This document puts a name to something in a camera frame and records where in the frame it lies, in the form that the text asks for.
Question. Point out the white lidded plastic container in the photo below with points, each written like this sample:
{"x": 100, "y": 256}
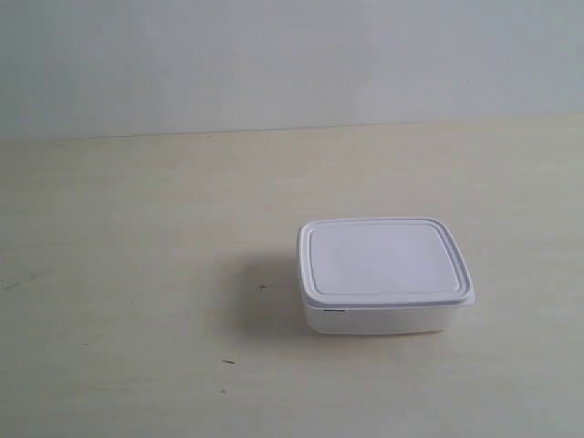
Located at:
{"x": 381, "y": 276}

